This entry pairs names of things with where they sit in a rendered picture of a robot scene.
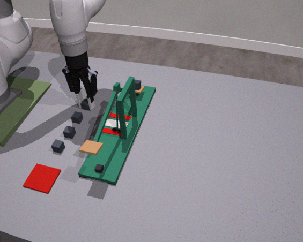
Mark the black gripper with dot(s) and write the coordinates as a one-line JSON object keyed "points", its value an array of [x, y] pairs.
{"points": [[78, 65]]}

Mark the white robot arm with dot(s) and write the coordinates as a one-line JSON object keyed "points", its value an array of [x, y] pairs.
{"points": [[70, 19]]}

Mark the red flat square plate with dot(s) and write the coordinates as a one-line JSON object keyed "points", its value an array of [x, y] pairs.
{"points": [[42, 178]]}

